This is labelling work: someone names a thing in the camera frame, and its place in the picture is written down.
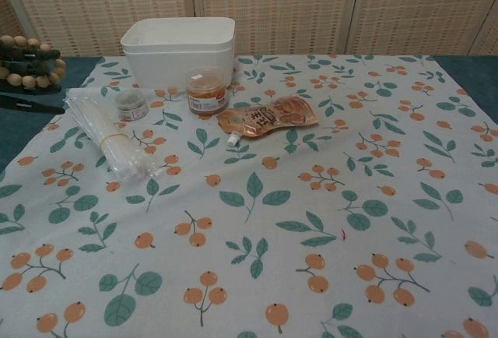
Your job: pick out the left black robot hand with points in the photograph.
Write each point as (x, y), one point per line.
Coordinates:
(39, 56)

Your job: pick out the bagged bundle of clear straws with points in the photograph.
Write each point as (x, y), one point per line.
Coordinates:
(109, 135)

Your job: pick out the small clear jar grey contents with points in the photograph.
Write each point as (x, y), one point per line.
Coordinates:
(132, 106)

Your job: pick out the yellow rubber band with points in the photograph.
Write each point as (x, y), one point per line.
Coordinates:
(113, 136)

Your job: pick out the white plastic storage box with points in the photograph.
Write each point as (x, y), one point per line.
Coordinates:
(175, 63)

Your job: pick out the orange jar with clear lid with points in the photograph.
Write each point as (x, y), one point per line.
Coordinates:
(206, 98)

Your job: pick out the copper spout pouch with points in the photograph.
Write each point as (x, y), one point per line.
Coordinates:
(272, 118)

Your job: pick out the woven folding screen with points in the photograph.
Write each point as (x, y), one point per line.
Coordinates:
(311, 7)

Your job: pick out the floral leaf and berry tablecloth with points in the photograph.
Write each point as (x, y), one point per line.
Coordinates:
(272, 217)

